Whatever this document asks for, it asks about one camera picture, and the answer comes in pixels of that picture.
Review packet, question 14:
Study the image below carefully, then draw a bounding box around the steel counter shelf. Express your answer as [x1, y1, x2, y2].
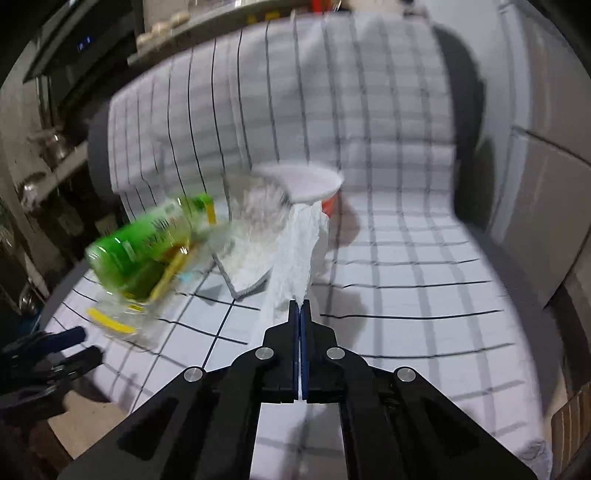
[20, 141, 88, 211]

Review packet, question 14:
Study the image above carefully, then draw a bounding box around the white black grid cloth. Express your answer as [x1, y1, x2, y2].
[50, 13, 552, 479]

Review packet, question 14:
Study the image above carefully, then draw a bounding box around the metal wall shelf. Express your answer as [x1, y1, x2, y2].
[127, 1, 310, 71]

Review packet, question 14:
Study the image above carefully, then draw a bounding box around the orange white paper bowl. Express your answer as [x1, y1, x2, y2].
[253, 162, 344, 217]

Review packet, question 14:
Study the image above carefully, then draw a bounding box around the clear plastic wrapper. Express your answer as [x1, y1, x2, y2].
[208, 173, 291, 300]

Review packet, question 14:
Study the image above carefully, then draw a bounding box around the grey white refrigerator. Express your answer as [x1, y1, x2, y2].
[414, 0, 591, 310]

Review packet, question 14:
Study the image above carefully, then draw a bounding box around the clear plastic tray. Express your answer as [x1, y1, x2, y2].
[84, 270, 187, 348]

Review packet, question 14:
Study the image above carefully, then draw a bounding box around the black range hood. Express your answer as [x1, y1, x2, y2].
[23, 0, 144, 113]

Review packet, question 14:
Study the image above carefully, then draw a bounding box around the striped wooden box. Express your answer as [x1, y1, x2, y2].
[551, 385, 590, 479]

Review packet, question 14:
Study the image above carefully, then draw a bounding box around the green tea plastic bottle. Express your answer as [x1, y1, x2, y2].
[85, 193, 216, 303]

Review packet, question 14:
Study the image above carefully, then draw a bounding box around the grey office chair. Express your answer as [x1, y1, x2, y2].
[41, 25, 569, 416]

